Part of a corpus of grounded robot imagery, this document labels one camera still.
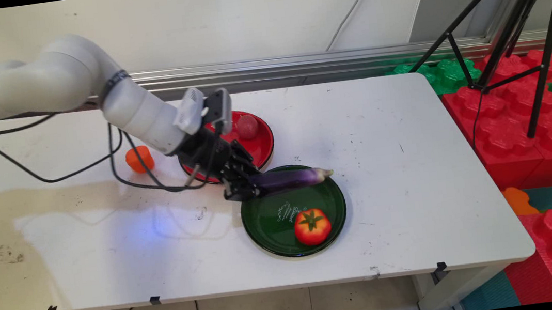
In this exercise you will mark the dark grey wrist camera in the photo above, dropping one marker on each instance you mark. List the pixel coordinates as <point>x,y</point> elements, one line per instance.
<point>219,110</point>

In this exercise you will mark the pink toy fruit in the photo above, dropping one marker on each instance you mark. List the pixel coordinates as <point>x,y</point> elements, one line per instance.
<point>247,126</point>

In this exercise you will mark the aluminium rail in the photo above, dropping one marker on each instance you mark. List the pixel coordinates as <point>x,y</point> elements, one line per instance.
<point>297,63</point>

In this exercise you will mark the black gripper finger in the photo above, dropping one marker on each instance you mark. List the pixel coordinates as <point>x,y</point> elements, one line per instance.
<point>245,162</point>
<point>239,189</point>

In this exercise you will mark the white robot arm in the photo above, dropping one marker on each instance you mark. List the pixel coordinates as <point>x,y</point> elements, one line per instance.
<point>39,83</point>

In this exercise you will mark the purple toy eggplant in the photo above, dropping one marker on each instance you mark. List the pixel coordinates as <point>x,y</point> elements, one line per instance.
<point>294,178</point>

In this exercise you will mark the white table leg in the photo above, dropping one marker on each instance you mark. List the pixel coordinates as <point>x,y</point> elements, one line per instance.
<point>452,288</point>

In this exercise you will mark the orange foam block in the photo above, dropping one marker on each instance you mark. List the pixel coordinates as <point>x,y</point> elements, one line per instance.
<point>518,203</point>

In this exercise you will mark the dark green plate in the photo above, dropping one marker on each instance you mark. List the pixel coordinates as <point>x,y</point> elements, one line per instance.
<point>274,228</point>

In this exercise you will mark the red toy tomato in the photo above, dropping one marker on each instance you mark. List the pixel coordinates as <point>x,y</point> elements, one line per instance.
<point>313,227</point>

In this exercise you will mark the black tripod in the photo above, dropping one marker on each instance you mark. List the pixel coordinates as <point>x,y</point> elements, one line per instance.
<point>549,40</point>

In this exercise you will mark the red plate with black rim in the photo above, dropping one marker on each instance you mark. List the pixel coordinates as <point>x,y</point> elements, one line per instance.
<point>261,149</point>

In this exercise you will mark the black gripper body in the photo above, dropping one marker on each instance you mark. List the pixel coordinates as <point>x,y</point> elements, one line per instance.
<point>205,152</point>

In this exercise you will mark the large red foam block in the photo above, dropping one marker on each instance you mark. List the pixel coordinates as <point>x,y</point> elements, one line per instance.
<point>508,144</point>

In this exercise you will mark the light grey wrist module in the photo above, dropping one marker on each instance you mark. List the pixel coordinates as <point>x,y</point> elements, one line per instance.
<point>190,111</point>

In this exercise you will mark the orange toy fruit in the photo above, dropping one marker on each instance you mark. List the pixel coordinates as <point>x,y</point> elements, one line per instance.
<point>139,159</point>

